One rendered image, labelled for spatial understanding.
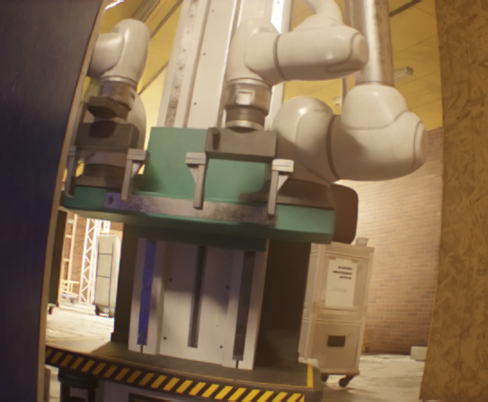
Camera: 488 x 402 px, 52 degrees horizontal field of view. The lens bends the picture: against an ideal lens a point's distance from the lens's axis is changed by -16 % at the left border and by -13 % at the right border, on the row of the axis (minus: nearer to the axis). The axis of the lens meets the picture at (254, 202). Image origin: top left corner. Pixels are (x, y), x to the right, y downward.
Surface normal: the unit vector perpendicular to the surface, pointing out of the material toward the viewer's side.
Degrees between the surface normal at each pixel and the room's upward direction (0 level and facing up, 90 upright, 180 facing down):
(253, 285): 90
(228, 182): 90
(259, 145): 90
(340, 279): 90
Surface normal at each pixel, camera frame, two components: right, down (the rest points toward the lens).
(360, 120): -0.52, -0.11
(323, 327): 0.42, -0.12
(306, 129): -0.42, -0.32
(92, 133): -0.10, -0.20
